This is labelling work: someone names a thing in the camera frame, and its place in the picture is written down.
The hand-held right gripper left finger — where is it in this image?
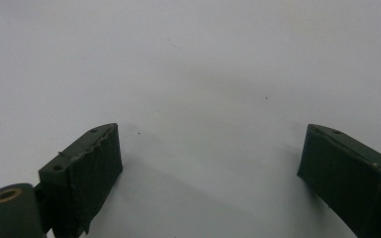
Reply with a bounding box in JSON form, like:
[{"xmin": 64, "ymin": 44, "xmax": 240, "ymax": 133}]
[{"xmin": 38, "ymin": 122, "xmax": 124, "ymax": 238}]

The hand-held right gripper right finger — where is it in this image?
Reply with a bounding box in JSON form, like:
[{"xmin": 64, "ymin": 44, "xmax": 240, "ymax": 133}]
[{"xmin": 297, "ymin": 123, "xmax": 381, "ymax": 238}]

